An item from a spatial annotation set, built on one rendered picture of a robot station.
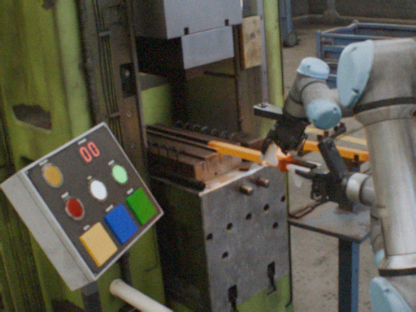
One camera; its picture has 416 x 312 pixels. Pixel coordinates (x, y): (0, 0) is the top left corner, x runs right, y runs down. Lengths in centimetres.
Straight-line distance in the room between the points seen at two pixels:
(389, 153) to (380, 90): 11
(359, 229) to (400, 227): 102
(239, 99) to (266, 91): 14
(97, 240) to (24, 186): 20
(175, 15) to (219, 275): 81
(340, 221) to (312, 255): 114
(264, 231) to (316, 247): 134
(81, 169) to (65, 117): 32
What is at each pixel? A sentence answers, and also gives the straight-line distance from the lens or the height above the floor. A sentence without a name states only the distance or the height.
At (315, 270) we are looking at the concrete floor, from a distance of 314.
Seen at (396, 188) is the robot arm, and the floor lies 119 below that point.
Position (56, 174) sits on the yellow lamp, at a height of 116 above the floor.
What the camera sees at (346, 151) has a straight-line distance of 202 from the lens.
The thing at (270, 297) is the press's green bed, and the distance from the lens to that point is 218.
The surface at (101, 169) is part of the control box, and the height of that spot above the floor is 112.
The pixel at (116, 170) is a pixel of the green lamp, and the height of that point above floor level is 110.
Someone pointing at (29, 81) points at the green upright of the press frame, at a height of 124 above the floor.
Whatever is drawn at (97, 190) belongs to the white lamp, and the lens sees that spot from 141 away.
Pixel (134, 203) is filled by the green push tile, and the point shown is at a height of 103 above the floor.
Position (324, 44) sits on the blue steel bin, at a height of 59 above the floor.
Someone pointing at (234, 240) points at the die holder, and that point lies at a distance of 193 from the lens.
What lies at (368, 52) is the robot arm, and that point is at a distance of 109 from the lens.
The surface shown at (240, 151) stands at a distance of 181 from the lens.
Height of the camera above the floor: 161
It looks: 20 degrees down
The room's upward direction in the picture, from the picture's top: 5 degrees counter-clockwise
